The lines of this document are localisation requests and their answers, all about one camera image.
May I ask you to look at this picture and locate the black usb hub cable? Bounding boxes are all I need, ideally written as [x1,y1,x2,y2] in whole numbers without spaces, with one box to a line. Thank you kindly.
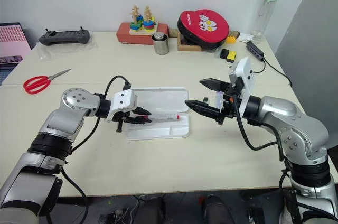
[253,57,294,87]

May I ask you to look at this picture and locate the clear plastic tray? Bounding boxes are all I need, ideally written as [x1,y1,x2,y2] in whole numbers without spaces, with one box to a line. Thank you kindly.
[124,87,191,141]

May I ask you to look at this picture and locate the white crumpled tissue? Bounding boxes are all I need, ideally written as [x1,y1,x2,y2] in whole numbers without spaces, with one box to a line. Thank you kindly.
[237,33,256,43]

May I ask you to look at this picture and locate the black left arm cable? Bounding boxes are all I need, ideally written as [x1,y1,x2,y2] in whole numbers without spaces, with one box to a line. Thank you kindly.
[44,75,132,224]

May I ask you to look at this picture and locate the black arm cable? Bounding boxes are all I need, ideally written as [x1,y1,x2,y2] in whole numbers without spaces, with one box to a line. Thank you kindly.
[44,75,132,224]
[231,98,292,173]

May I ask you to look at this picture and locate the metal cylinder cup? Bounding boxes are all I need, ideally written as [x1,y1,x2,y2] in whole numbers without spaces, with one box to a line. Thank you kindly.
[151,33,170,55]

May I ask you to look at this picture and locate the red and black round case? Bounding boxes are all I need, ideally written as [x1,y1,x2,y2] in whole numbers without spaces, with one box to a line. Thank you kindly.
[177,9,230,50]

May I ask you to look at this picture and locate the black handheld controller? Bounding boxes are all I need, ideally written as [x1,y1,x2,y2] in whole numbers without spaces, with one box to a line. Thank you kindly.
[38,26,91,46]

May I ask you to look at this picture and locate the black and yellow eraser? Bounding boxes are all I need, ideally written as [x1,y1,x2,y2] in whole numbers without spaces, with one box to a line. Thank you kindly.
[220,48,238,63]

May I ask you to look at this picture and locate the laptop with pink screen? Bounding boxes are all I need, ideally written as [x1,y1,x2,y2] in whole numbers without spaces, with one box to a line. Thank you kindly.
[0,22,33,85]

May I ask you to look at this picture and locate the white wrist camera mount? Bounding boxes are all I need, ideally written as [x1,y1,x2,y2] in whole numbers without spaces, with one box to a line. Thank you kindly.
[228,56,256,114]
[104,89,139,123]

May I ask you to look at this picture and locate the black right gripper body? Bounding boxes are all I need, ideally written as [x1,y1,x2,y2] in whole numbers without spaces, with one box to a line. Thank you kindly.
[216,81,242,126]

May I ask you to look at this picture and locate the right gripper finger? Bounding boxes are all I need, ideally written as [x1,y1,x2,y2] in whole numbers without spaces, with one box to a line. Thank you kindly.
[199,78,228,91]
[184,99,222,119]

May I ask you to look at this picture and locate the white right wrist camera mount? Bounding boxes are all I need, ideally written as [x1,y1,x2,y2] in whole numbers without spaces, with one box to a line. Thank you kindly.
[228,56,256,114]

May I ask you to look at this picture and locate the wooden colourful stacking toy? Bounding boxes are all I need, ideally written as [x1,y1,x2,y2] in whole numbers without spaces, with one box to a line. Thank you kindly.
[128,4,159,35]

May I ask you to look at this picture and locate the red handled scissors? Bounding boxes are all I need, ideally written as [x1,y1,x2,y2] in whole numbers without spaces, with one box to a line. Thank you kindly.
[23,69,72,95]

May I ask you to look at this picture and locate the clear plastic bag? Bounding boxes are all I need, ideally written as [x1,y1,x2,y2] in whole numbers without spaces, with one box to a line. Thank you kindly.
[35,32,99,62]

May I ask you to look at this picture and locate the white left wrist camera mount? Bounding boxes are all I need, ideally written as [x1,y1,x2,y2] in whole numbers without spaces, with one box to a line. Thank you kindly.
[104,89,139,123]

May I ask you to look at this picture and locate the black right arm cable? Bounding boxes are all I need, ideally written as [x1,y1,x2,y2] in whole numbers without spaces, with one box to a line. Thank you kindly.
[231,98,292,173]

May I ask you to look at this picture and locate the red capped white marker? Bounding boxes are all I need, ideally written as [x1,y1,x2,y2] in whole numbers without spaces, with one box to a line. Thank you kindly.
[137,114,182,122]

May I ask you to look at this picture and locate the red cardboard box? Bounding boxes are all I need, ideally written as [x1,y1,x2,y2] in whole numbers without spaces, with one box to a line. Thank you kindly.
[116,22,170,45]

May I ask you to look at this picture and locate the black usb hub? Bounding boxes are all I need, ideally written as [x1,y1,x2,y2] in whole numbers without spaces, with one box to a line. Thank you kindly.
[246,41,266,62]

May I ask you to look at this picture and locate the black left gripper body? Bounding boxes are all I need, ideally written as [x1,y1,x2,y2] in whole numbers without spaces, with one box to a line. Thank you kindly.
[115,108,135,133]

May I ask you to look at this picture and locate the wooden tray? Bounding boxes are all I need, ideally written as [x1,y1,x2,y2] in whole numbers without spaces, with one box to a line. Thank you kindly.
[177,32,212,52]

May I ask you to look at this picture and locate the clear bottle green lid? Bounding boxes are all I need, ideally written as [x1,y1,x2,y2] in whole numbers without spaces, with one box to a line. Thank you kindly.
[250,0,282,43]

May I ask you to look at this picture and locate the dark rounded shape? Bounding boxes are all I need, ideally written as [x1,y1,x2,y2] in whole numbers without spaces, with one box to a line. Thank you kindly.
[202,194,234,224]

